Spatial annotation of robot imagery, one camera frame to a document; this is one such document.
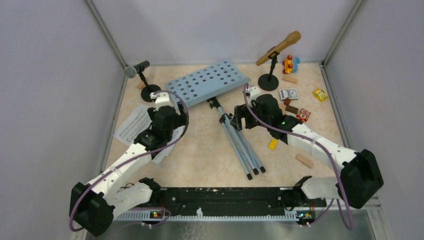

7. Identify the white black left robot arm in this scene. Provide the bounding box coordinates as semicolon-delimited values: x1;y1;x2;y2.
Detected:
68;100;190;237

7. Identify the blue playing card box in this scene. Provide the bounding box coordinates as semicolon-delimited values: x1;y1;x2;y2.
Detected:
278;88;299;101

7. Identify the light blue music stand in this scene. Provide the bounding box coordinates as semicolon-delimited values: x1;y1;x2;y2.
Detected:
165;59;266;180

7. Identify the black stand for gold microphone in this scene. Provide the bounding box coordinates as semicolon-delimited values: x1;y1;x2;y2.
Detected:
258;51;279;92

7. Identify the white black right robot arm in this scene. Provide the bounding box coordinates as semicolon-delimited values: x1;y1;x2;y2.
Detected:
232;94;384;209

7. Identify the owl figure toy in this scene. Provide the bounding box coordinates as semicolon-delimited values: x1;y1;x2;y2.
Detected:
296;108;311;123

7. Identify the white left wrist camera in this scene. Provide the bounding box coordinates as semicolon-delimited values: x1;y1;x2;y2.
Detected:
150;92;175;109

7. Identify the wooden block near back wall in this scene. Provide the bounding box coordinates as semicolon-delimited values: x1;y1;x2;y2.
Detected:
282;76;298;84

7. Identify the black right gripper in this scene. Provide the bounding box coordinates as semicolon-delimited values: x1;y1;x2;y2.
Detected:
230;101;271;132

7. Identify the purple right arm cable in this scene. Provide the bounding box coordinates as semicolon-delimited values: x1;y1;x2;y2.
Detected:
242;82;355;231

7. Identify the sheet music page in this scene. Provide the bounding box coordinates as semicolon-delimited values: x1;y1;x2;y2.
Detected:
113;104;152;146
152;126;186;165

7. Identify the silver black microphone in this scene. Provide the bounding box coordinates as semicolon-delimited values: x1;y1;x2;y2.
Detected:
123;60;151;79

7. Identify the yellow toy brick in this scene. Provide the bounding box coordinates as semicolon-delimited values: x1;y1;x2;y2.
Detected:
267;139;278;150

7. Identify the colourful toy block figure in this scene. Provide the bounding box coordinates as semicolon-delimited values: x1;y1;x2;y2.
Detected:
282;55;300;74

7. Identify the wooden block back left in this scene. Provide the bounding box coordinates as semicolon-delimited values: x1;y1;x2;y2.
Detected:
136;81;146;90

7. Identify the black stand for silver microphone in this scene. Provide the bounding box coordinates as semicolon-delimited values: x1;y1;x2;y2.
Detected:
138;72;161;103

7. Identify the wooden block front right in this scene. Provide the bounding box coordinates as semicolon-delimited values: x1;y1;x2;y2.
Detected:
295;154;314;169

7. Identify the gold microphone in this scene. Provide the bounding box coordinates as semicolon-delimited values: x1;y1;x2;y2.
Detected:
255;30;302;66

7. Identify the dark brown wooden block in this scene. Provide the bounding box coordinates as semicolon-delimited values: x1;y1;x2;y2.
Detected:
283;98;299;115

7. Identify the yellow small toy box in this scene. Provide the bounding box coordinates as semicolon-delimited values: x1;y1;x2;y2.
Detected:
313;88;329;103

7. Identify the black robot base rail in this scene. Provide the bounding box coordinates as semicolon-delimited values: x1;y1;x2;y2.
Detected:
140;187;327;217

